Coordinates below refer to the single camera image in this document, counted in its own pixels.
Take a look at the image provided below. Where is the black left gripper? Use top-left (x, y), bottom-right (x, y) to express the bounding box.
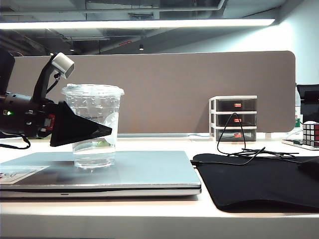
top-left (0, 92), bottom-right (113, 147)

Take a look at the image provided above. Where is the clear plastic coffee cup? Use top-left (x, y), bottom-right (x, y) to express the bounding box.
top-left (61, 84), bottom-right (125, 169)

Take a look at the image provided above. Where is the silver Dell laptop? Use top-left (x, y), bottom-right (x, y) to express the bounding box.
top-left (0, 150), bottom-right (202, 199)

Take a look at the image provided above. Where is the brown desk partition screen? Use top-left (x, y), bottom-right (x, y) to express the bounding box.
top-left (9, 50), bottom-right (297, 135)

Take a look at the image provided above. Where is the long ceiling light strip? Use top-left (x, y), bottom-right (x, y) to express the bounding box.
top-left (0, 17), bottom-right (276, 30)

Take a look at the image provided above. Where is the small white drawer organizer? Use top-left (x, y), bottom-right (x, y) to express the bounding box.
top-left (208, 95), bottom-right (258, 142)

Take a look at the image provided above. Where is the black mouse pad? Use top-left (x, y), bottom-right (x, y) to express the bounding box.
top-left (193, 153), bottom-right (319, 214)

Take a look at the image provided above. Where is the white flat tray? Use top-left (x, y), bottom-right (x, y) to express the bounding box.
top-left (281, 138), bottom-right (319, 151)

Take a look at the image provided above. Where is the plastic bottle with green label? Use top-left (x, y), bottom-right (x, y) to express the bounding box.
top-left (295, 83), bottom-right (304, 129)

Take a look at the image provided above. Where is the black monitor beside partition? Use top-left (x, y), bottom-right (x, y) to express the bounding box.
top-left (298, 84), bottom-right (319, 124)

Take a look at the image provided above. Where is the Rubik's cube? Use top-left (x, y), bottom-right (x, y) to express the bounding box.
top-left (302, 120), bottom-right (319, 147)

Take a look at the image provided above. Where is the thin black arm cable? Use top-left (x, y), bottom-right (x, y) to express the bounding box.
top-left (0, 131), bottom-right (31, 149)

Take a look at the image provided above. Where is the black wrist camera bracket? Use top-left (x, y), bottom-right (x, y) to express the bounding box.
top-left (32, 58), bottom-right (59, 103)

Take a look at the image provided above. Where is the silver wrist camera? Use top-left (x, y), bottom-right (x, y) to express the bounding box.
top-left (51, 52), bottom-right (75, 80)

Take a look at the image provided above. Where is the dark drawer with red handle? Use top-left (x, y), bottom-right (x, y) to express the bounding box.
top-left (215, 114), bottom-right (257, 126)
top-left (215, 128), bottom-right (257, 141)
top-left (215, 99), bottom-right (257, 112)

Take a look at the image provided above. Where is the thin black USB cable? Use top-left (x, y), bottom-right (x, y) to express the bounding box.
top-left (190, 112), bottom-right (300, 165)

